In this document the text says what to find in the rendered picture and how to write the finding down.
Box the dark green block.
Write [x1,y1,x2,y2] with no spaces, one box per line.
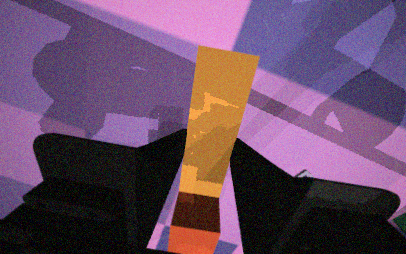
[392,212,406,233]

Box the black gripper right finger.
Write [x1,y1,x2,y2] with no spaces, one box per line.
[230,138,400,254]

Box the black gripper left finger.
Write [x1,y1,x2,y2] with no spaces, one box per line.
[33,129,187,248]

